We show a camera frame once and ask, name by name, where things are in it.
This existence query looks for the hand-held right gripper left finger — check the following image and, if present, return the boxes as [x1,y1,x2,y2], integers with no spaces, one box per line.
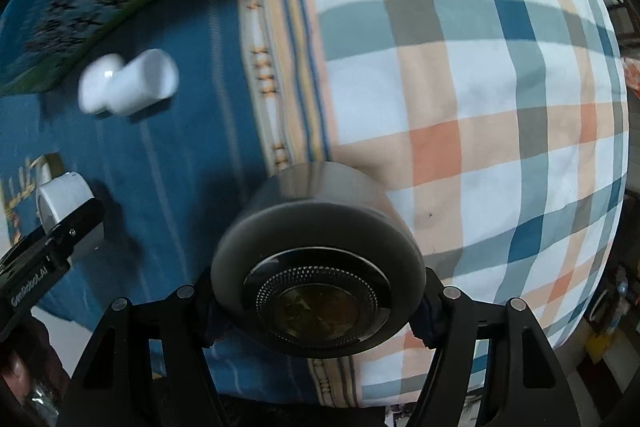
[56,268,236,427]

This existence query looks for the blue striped bed sheet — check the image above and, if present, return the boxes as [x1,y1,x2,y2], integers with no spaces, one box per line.
[0,0,361,408]

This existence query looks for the grey steel thermos cup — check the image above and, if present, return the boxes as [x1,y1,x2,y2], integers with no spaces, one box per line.
[210,161,427,359]

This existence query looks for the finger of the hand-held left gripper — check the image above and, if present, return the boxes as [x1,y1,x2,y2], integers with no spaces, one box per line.
[0,199,106,273]

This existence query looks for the checked and blue cloth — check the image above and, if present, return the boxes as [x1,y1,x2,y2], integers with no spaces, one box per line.
[295,0,630,408]

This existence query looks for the white plastic bottle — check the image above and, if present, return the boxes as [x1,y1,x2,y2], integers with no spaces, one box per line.
[77,49,180,116]

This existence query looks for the small white jar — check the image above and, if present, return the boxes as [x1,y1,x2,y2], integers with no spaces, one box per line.
[35,172,104,251]

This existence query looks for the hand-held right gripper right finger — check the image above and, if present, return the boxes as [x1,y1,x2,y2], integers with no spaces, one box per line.
[403,271,581,427]

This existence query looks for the person's left hand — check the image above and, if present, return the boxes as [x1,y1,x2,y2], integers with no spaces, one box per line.
[0,314,71,427]

